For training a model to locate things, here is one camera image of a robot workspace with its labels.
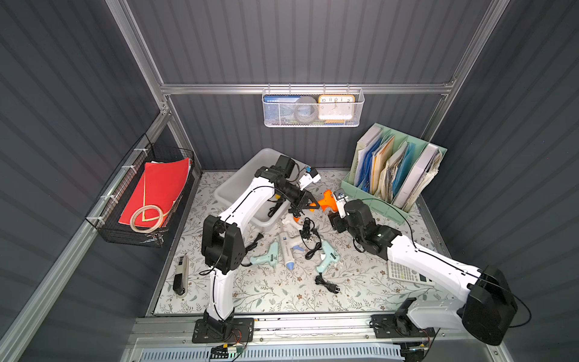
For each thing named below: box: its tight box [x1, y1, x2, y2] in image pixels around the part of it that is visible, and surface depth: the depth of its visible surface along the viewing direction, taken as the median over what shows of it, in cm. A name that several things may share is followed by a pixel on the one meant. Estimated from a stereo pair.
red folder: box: [118, 157, 191, 228], surface depth 76 cm
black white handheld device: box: [172, 254, 190, 298], surface depth 82 cm
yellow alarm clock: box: [317, 95, 356, 124], surface depth 90 cm
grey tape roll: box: [294, 95, 318, 124], surface depth 89 cm
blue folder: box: [354, 138, 383, 193], surface depth 101 cm
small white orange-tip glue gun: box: [281, 215, 304, 238], surface depth 100 cm
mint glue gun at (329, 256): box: [315, 239, 341, 274], surface depth 90 cm
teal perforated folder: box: [392, 141, 417, 197], surface depth 98 cm
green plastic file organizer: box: [340, 122, 448, 224], surface depth 98 cm
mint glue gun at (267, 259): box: [250, 241, 279, 268], surface depth 89 cm
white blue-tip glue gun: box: [279, 231, 305, 271], surface depth 91 cm
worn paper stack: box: [403, 149, 444, 212], surface depth 90 cm
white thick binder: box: [393, 143, 440, 209], surface depth 93 cm
